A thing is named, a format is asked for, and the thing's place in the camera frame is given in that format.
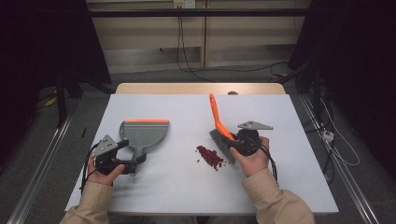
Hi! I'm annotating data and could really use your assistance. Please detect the grey dustpan with orange lip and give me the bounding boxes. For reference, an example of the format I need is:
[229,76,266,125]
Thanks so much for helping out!
[119,119,171,177]

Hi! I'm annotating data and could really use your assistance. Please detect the wooden table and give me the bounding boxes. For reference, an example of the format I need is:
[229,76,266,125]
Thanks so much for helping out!
[115,82,287,95]

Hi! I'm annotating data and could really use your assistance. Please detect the orange brush with grey bristles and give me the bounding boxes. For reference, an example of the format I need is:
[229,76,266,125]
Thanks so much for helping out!
[208,92,236,165]

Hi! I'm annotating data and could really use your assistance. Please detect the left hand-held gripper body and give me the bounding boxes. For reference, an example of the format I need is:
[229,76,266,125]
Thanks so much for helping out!
[91,134,138,176]

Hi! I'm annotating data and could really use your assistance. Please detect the black metal stand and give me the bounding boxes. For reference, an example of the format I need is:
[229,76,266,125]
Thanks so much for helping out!
[55,70,117,129]

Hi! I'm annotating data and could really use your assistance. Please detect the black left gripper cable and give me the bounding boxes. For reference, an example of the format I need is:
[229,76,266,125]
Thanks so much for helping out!
[79,142,101,192]

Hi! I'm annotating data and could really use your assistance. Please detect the black wall cable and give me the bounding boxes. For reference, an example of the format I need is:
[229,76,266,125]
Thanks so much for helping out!
[180,7,289,75]
[176,7,217,83]

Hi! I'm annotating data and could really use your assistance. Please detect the red kidney beans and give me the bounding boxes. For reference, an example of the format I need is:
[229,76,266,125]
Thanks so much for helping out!
[195,145,225,172]

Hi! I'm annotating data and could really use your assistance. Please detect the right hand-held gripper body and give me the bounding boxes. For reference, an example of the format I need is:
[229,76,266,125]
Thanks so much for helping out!
[230,120,275,157]

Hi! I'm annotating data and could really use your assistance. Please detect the white floor cable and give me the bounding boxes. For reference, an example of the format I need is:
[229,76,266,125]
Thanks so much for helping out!
[319,98,361,167]

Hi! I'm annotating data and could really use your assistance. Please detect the white wall socket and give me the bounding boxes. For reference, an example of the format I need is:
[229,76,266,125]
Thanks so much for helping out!
[173,0,196,9]

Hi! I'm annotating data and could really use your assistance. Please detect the person's left hand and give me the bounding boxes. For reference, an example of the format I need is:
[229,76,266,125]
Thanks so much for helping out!
[86,155,126,187]

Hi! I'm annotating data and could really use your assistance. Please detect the white table board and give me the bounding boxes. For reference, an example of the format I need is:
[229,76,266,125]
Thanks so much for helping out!
[64,92,340,217]

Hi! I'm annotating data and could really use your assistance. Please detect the white power adapter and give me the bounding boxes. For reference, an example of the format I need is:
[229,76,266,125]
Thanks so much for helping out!
[321,130,335,143]

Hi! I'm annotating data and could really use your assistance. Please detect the dark curtain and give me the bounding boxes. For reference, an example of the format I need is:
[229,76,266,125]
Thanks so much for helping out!
[0,0,112,94]
[287,0,396,175]

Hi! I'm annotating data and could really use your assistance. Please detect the aluminium floor rail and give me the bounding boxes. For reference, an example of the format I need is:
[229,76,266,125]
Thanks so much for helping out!
[6,114,75,224]
[299,93,381,224]

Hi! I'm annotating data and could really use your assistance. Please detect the black horizontal bar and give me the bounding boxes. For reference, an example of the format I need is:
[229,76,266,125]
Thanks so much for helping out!
[88,7,313,19]

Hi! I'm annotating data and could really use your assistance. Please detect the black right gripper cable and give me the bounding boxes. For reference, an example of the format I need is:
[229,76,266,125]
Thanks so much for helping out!
[257,143,280,185]

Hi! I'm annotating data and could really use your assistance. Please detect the person's right hand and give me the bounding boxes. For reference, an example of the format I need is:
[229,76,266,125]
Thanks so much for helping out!
[229,136,271,178]

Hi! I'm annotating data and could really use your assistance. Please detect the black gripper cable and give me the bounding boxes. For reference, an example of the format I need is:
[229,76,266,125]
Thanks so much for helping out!
[79,142,101,192]
[257,143,280,185]

